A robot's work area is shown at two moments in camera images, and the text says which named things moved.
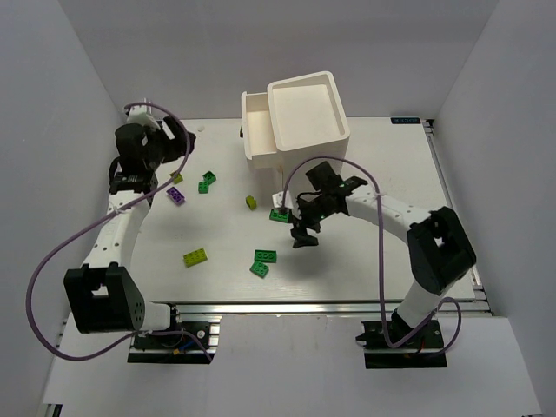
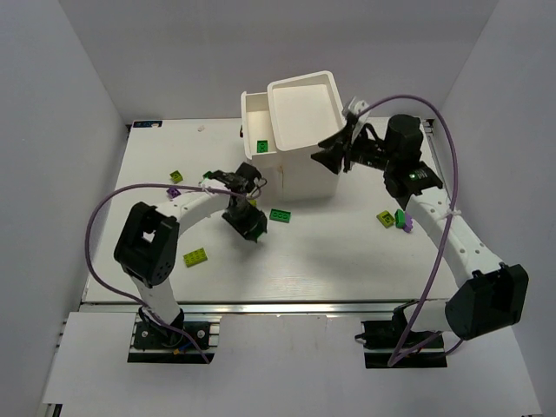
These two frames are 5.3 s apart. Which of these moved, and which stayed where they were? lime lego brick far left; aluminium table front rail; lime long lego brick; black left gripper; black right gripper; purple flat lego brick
Moved: black left gripper; black right gripper
Stayed: aluminium table front rail; lime lego brick far left; purple flat lego brick; lime long lego brick
